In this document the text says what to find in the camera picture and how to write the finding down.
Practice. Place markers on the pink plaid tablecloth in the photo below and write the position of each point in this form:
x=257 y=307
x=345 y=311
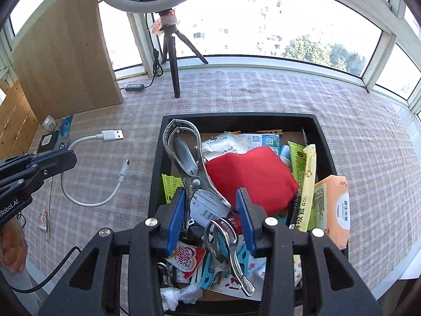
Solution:
x=361 y=138

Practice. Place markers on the white cartoon sticker sheet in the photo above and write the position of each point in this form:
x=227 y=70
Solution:
x=258 y=270

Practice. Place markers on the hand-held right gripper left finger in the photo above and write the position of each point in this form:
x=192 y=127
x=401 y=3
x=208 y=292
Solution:
x=174 y=220

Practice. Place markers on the pine wood panel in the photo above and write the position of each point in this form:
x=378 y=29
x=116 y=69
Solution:
x=16 y=118

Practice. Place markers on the orange tissue pack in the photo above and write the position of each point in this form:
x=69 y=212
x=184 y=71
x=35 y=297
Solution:
x=332 y=210

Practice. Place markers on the red fabric pouch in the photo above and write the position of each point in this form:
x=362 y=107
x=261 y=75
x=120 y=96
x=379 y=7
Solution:
x=253 y=177

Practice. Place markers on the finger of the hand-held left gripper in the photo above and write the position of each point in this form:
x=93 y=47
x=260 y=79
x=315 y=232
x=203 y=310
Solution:
x=49 y=157
x=56 y=168

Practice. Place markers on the black pen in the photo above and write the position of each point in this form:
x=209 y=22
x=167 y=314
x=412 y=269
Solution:
x=292 y=210

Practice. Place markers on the small silver metal clamp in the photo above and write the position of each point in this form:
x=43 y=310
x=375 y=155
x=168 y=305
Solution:
x=230 y=263

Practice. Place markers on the yellow stick packet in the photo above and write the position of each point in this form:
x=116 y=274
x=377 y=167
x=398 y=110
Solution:
x=307 y=187

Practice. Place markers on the blue tissue pack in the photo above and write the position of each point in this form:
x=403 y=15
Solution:
x=64 y=126

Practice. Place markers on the white usb charger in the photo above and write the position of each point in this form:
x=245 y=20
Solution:
x=49 y=123

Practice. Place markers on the light blue bottle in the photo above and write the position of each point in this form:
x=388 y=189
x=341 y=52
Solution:
x=284 y=154

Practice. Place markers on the light wooden board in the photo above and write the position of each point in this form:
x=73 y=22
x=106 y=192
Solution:
x=65 y=65

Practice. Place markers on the yellow-green mesh packet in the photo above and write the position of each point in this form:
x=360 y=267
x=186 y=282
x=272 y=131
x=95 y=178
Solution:
x=171 y=184

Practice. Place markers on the white crumpled plastic wrap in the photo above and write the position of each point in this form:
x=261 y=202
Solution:
x=177 y=298

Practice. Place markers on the green snack packet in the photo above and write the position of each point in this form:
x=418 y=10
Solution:
x=296 y=161

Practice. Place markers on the black tripod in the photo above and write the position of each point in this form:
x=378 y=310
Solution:
x=176 y=72

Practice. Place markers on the white barcode label packet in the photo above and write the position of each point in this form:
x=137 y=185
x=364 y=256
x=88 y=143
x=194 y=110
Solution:
x=204 y=207

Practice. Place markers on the white blue printed packet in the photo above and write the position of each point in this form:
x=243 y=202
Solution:
x=266 y=141

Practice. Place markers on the large silver metal tongs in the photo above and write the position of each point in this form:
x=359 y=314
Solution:
x=194 y=181

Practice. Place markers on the black storage box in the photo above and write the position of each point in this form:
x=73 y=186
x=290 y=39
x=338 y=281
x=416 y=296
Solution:
x=230 y=120

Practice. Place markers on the red white creamer sachet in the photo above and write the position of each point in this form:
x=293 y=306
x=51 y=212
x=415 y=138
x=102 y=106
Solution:
x=43 y=221
x=186 y=258

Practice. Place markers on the white window frame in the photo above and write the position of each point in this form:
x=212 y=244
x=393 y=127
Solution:
x=388 y=49

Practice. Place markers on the light blue clothes peg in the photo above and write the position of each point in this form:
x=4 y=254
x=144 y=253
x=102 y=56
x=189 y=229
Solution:
x=245 y=255
x=207 y=271

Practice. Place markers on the black card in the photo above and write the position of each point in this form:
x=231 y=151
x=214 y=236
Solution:
x=47 y=142

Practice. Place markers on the wooden clothespin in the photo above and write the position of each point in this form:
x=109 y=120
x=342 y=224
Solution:
x=269 y=131

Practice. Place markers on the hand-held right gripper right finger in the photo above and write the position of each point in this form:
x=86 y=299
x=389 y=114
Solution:
x=245 y=220

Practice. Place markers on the person's left hand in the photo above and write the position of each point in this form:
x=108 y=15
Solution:
x=13 y=250

